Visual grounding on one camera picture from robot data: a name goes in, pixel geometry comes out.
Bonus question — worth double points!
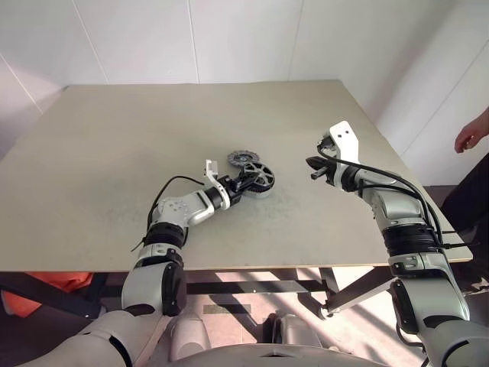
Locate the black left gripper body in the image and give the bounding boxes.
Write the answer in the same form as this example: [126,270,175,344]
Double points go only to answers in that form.
[218,174,245,206]

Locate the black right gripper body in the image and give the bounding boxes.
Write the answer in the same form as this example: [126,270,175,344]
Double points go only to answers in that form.
[316,136,345,189]

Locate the black spoked rotor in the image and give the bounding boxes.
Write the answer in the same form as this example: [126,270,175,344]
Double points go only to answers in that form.
[242,161,277,195]

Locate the person's bare hand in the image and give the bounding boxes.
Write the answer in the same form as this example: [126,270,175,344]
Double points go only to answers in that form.
[454,114,489,154]

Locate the person in dark clothing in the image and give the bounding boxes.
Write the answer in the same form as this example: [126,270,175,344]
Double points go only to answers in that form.
[440,148,489,235]

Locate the grey rounded robot leg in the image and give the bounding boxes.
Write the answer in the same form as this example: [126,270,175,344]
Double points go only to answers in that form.
[265,312,324,349]
[169,313,210,361]

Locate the silver robot torso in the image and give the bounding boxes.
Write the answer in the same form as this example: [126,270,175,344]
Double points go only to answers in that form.
[167,341,427,367]

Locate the orange bag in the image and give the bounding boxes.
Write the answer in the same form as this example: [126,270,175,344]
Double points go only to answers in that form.
[0,271,95,318]

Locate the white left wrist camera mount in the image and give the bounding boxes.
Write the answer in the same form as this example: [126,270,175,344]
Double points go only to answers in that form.
[204,158,232,210]

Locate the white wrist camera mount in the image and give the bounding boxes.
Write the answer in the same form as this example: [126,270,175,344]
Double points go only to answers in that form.
[323,120,362,170]
[204,158,232,210]

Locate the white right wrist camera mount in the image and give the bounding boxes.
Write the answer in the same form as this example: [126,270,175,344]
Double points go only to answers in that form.
[323,120,362,170]

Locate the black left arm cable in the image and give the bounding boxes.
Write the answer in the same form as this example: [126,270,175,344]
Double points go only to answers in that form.
[129,174,210,254]

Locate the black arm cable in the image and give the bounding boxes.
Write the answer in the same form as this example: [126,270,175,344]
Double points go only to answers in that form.
[316,145,474,252]
[129,174,210,254]

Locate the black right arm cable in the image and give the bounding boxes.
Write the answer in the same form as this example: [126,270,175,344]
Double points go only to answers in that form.
[316,145,474,252]

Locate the black metal table frame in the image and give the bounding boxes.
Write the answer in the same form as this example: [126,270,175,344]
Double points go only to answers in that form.
[0,267,395,320]

